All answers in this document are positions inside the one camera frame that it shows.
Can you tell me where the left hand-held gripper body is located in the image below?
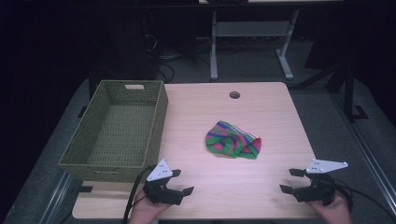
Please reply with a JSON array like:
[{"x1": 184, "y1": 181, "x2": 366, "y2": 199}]
[{"x1": 143, "y1": 159, "x2": 185, "y2": 206}]

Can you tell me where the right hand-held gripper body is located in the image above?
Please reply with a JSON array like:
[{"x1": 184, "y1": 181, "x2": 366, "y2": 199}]
[{"x1": 292, "y1": 159, "x2": 349, "y2": 207}]

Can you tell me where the striped knit pet sweater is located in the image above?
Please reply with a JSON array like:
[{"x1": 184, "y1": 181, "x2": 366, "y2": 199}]
[{"x1": 205, "y1": 120, "x2": 262, "y2": 161}]

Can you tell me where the person's right hand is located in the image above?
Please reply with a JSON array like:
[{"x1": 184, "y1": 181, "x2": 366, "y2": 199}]
[{"x1": 306, "y1": 190, "x2": 355, "y2": 224}]

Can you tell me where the person's left hand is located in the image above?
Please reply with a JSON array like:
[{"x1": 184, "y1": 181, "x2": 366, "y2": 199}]
[{"x1": 127, "y1": 189, "x2": 172, "y2": 224}]

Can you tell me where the green woven basket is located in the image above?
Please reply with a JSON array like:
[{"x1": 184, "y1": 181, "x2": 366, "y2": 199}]
[{"x1": 58, "y1": 79, "x2": 169, "y2": 184}]

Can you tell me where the black metal stand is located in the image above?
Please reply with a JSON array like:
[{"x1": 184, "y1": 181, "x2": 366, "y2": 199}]
[{"x1": 340, "y1": 60, "x2": 370, "y2": 123}]

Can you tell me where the dark computer case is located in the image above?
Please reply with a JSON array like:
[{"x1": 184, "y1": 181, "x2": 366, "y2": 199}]
[{"x1": 92, "y1": 13, "x2": 158, "y2": 82}]

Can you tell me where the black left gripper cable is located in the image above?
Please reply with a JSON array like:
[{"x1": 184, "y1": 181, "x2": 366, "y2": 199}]
[{"x1": 122, "y1": 164, "x2": 157, "y2": 224}]

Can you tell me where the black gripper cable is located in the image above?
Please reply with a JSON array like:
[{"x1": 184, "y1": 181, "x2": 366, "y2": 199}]
[
  {"x1": 122, "y1": 164, "x2": 157, "y2": 224},
  {"x1": 333, "y1": 182, "x2": 396, "y2": 222}
]

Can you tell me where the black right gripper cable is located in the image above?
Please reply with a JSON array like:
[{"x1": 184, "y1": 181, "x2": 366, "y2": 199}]
[{"x1": 333, "y1": 182, "x2": 396, "y2": 222}]

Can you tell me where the aluminium floor rail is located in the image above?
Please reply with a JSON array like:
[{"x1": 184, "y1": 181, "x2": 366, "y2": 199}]
[
  {"x1": 329, "y1": 91, "x2": 396, "y2": 217},
  {"x1": 38, "y1": 170, "x2": 75, "y2": 224}
]

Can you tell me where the tangle of floor cables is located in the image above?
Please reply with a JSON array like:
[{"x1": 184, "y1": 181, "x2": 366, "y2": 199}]
[{"x1": 150, "y1": 34, "x2": 214, "y2": 84}]

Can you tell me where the white metal desk frame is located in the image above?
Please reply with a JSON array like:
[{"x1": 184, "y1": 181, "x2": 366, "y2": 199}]
[{"x1": 209, "y1": 8, "x2": 301, "y2": 82}]

